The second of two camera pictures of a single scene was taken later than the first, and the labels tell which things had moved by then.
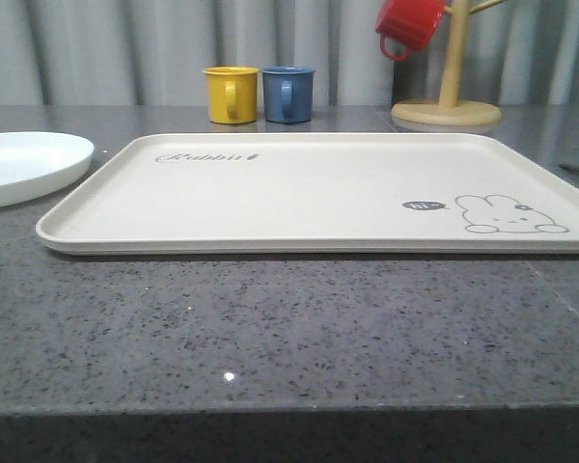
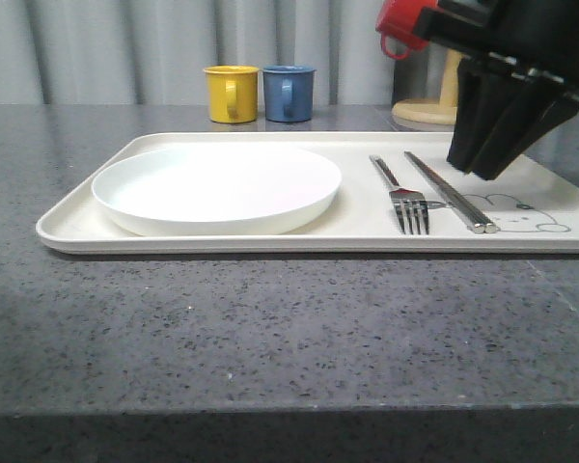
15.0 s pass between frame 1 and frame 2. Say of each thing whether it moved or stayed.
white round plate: moved
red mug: stayed
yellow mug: stayed
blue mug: stayed
